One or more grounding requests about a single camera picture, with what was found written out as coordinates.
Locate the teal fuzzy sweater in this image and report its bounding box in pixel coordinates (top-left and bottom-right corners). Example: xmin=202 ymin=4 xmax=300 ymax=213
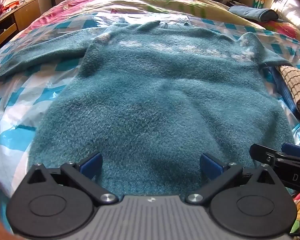
xmin=0 ymin=21 xmax=293 ymax=196

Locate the blue folded garment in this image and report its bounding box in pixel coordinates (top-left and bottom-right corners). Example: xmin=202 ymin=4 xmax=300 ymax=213
xmin=262 ymin=64 xmax=300 ymax=121

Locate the beige brown striped garment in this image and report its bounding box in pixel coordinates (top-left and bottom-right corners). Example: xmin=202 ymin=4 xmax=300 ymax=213
xmin=277 ymin=66 xmax=300 ymax=113

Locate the blue checkered plastic sheet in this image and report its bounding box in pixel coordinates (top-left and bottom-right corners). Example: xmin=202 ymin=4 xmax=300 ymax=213
xmin=0 ymin=12 xmax=300 ymax=230

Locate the blue grey pillow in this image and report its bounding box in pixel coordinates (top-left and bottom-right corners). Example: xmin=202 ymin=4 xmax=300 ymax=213
xmin=228 ymin=5 xmax=279 ymax=22

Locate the wooden side cabinet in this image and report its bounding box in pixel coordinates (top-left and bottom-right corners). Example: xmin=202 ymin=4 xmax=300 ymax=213
xmin=0 ymin=0 xmax=41 ymax=48

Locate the floral colourful quilt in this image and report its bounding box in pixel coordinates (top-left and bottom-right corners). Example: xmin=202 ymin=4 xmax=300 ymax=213
xmin=22 ymin=0 xmax=300 ymax=41

